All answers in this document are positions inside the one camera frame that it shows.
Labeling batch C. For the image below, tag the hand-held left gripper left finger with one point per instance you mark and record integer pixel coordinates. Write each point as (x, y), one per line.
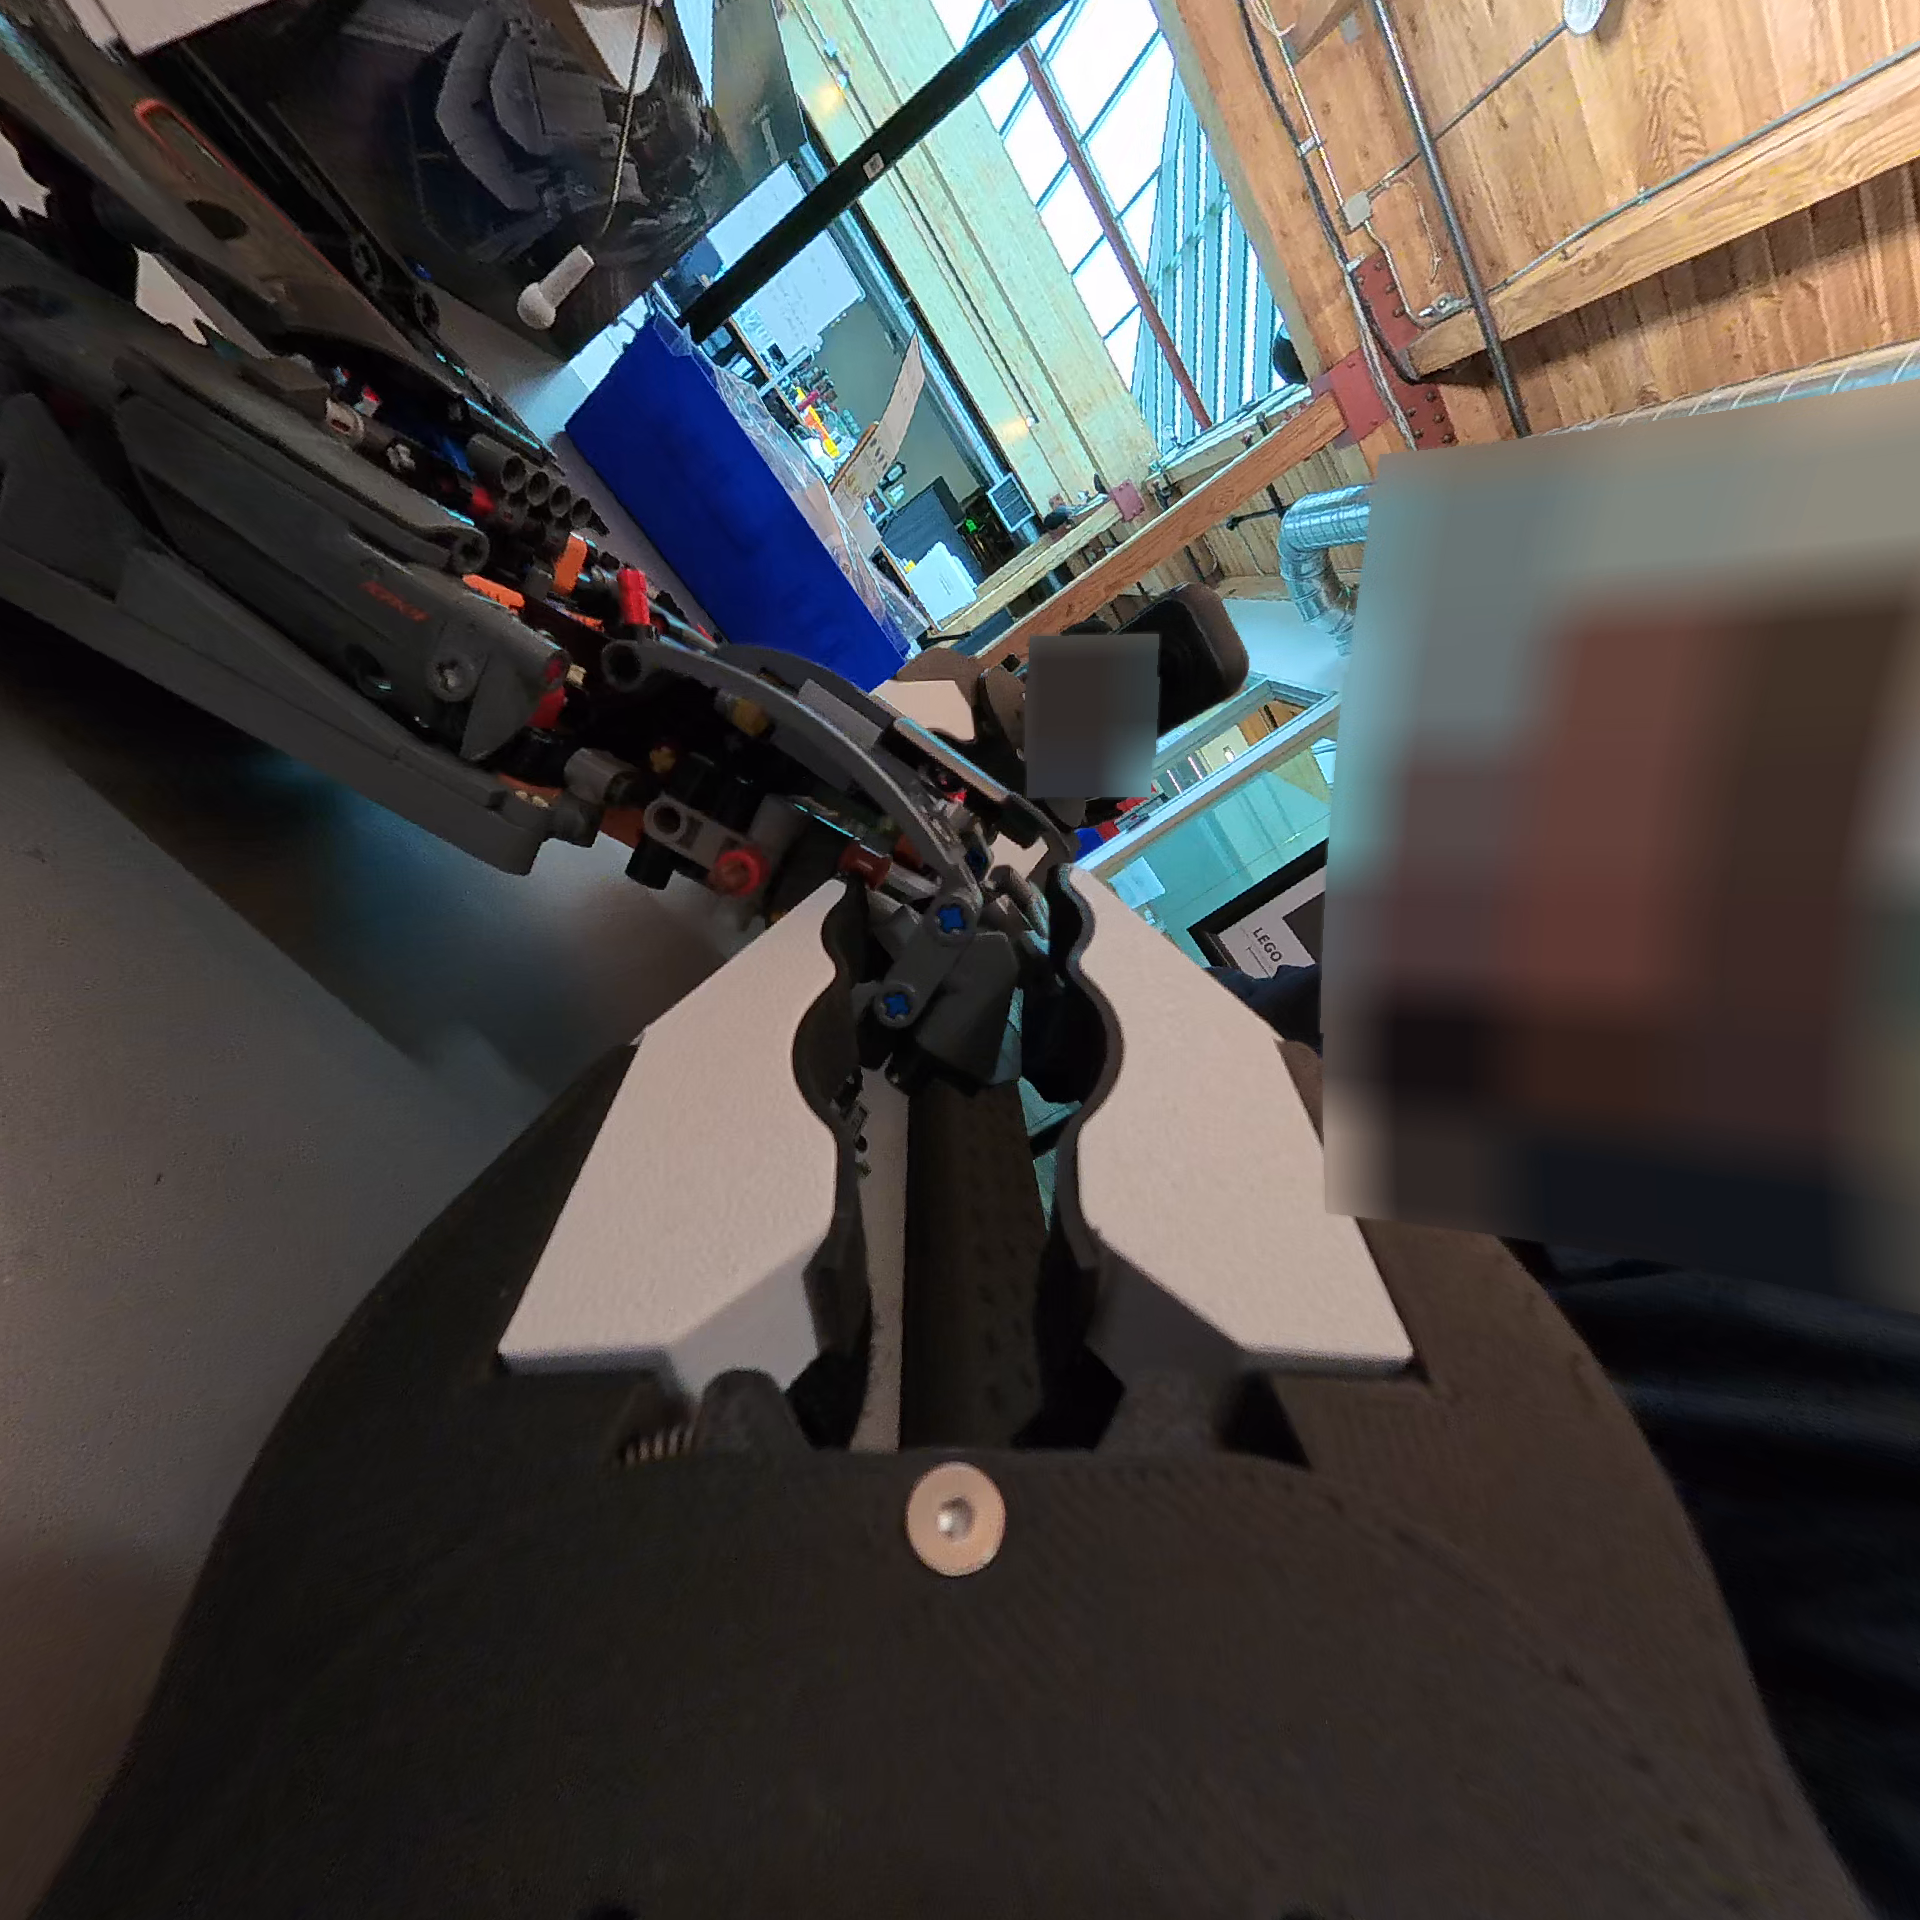
(662, 1201)

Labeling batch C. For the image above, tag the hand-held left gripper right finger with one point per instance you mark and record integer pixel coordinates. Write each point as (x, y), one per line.
(1245, 1201)

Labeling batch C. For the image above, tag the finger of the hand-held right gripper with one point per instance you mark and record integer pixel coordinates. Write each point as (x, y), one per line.
(921, 705)

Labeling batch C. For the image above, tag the grey lego car model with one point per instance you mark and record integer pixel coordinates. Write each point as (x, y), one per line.
(375, 598)

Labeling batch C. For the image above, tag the lego set cardboard box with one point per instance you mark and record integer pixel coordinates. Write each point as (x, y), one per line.
(494, 105)

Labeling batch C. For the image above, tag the white paper sign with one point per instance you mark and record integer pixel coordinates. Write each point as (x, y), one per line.
(1277, 938)

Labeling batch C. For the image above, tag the blue plastic box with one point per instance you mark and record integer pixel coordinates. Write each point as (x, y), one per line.
(734, 493)

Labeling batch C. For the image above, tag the black office chair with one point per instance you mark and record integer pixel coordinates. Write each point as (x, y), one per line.
(1200, 645)

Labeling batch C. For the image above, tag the thin white tipped rod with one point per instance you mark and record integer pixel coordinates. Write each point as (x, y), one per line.
(557, 284)

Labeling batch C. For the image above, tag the silver ventilation duct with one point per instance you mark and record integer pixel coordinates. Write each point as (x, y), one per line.
(1329, 555)

